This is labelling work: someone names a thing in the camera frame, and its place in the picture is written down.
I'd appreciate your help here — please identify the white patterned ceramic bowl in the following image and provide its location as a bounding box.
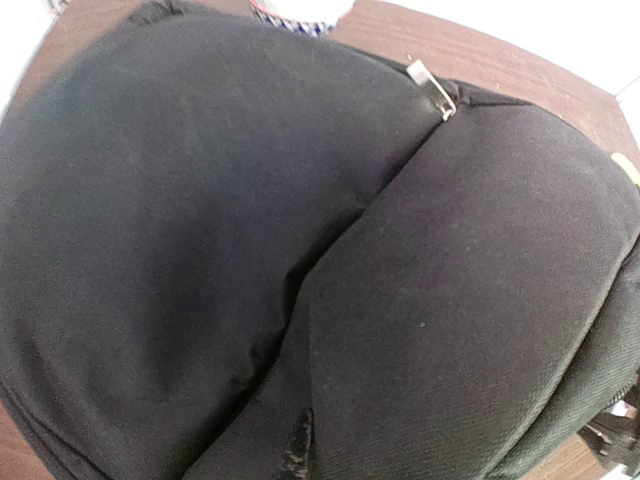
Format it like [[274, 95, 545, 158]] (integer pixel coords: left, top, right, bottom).
[[249, 0, 356, 37]]

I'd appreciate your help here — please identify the black student backpack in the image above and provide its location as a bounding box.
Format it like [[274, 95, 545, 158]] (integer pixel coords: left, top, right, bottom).
[[1, 1, 639, 479]]

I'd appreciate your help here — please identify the green round plate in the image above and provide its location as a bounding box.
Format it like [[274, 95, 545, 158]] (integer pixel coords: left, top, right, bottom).
[[611, 152, 640, 187]]

